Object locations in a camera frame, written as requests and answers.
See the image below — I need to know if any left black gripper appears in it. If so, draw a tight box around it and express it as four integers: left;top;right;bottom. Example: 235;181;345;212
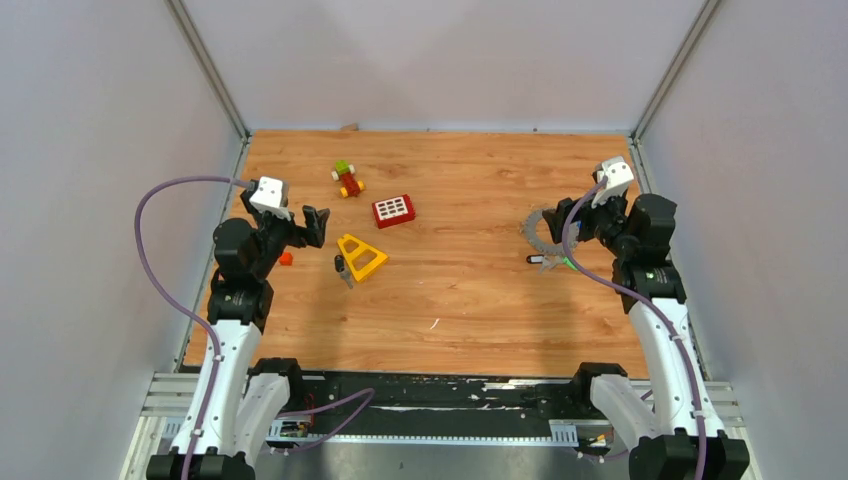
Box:
240;194;328;279

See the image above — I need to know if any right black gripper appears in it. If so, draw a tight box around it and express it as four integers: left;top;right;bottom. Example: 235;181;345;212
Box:
541;183;633;257

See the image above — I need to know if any key with black tag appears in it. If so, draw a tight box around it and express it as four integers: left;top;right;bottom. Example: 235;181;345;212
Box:
334;255;354;289

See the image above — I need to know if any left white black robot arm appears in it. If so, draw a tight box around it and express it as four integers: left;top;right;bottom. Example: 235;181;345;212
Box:
145;188;331;479

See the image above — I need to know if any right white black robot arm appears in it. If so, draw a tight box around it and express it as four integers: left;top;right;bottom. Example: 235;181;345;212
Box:
541;194;751;479

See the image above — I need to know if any lego car toy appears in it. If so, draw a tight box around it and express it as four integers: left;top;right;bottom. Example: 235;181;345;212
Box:
331;160;366;198

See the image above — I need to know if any yellow triangular toy piece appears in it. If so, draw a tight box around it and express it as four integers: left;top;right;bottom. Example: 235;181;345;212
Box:
337;234;389;283

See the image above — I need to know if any red lego window brick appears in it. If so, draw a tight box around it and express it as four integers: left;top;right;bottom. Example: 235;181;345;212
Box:
372;194;416;229

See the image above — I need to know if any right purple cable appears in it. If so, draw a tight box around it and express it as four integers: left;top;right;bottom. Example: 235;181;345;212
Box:
561;176;709;480

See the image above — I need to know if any purple cable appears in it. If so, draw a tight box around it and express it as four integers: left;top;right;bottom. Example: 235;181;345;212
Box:
561;176;709;480
134;176;256;480

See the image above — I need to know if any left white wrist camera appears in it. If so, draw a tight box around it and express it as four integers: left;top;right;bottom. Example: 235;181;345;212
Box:
248;176;291;220

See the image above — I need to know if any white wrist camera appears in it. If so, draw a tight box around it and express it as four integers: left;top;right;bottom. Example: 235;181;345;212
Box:
592;156;635;208
248;176;291;220

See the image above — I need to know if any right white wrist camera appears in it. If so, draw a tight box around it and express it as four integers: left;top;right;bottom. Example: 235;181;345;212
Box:
592;156;635;208

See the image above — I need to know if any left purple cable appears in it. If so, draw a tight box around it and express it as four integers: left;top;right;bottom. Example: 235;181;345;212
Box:
134;176;256;480

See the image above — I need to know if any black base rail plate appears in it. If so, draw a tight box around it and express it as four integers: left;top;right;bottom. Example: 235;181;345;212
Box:
268;370;614;447

